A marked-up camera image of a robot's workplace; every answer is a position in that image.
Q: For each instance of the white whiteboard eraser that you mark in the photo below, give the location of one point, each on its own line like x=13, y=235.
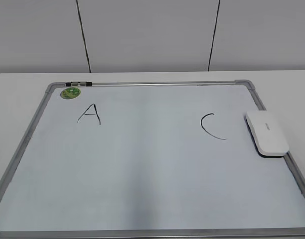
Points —
x=267, y=134

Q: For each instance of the aluminium framed whiteboard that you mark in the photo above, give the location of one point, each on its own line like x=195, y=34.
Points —
x=149, y=160

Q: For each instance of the green round magnet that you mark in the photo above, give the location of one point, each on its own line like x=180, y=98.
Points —
x=70, y=93

